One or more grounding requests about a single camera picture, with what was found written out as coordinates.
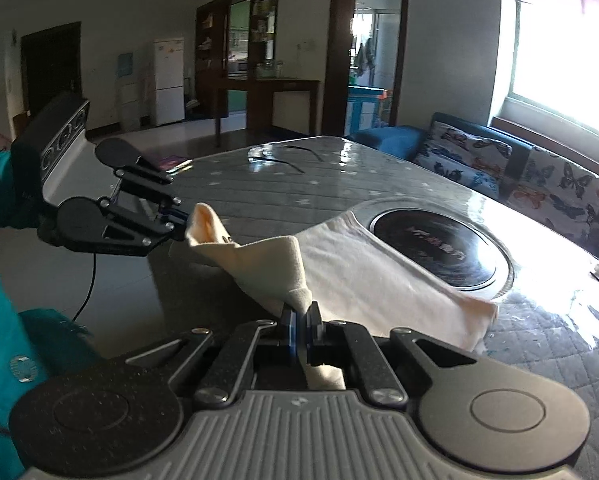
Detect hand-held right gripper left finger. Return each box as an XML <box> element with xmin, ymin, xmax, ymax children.
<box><xmin>126</xmin><ymin>304</ymin><xmax>300</xmax><ymax>408</ymax></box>

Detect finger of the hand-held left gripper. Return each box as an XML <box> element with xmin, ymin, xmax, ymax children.
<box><xmin>113</xmin><ymin>156</ymin><xmax>183</xmax><ymax>208</ymax></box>
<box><xmin>99</xmin><ymin>199</ymin><xmax>190</xmax><ymax>259</ymax></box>

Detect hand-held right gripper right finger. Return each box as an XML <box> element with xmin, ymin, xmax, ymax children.
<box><xmin>305</xmin><ymin>301</ymin><xmax>486</xmax><ymax>407</ymax></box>

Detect cream t-shirt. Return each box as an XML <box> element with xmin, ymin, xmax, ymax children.
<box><xmin>183</xmin><ymin>202</ymin><xmax>500</xmax><ymax>392</ymax></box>

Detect person's left forearm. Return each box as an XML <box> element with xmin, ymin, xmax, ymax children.
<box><xmin>0</xmin><ymin>149</ymin><xmax>46</xmax><ymax>234</ymax></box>

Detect water dispenser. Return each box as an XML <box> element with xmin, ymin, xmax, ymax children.
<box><xmin>116</xmin><ymin>52</ymin><xmax>140</xmax><ymax>131</ymax></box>

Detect dark wooden door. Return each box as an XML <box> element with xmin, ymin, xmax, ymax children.
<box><xmin>20</xmin><ymin>21</ymin><xmax>83</xmax><ymax>117</ymax></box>

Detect white fridge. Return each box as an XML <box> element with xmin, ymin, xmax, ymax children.
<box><xmin>152</xmin><ymin>37</ymin><xmax>186</xmax><ymax>127</ymax></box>

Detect grey quilted table cover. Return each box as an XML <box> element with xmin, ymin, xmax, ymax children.
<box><xmin>148</xmin><ymin>135</ymin><xmax>599</xmax><ymax>480</ymax></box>

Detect round black induction cooker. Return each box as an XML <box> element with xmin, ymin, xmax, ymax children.
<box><xmin>352</xmin><ymin>199</ymin><xmax>515</xmax><ymax>294</ymax></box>

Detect eyeglasses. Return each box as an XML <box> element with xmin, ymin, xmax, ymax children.
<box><xmin>248</xmin><ymin>143</ymin><xmax>326</xmax><ymax>175</ymax></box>

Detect dark wooden table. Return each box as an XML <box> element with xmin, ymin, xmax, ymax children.
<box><xmin>211</xmin><ymin>77</ymin><xmax>322</xmax><ymax>149</ymax></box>

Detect dark wooden shelf cabinet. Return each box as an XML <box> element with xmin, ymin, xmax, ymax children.
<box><xmin>194</xmin><ymin>0</ymin><xmax>281</xmax><ymax>122</ymax></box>

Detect person's teal jacket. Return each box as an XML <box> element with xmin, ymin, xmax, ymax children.
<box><xmin>0</xmin><ymin>234</ymin><xmax>102</xmax><ymax>480</ymax></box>

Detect blue sofa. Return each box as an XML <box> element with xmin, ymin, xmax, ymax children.
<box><xmin>348</xmin><ymin>111</ymin><xmax>599</xmax><ymax>263</ymax></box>

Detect butterfly print cushion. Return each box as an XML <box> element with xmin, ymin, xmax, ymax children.
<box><xmin>413</xmin><ymin>121</ymin><xmax>513</xmax><ymax>199</ymax></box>
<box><xmin>499</xmin><ymin>147</ymin><xmax>599</xmax><ymax>244</ymax></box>

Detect blue cabinet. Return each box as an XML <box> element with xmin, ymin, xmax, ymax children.
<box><xmin>346</xmin><ymin>85</ymin><xmax>398</xmax><ymax>134</ymax></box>

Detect window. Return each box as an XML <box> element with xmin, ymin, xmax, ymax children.
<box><xmin>508</xmin><ymin>0</ymin><xmax>599</xmax><ymax>127</ymax></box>

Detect black cable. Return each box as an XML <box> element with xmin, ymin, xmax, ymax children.
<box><xmin>70</xmin><ymin>252</ymin><xmax>98</xmax><ymax>322</ymax></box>

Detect dark wooden door frame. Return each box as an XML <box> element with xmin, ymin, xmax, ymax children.
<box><xmin>323</xmin><ymin>0</ymin><xmax>411</xmax><ymax>137</ymax></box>

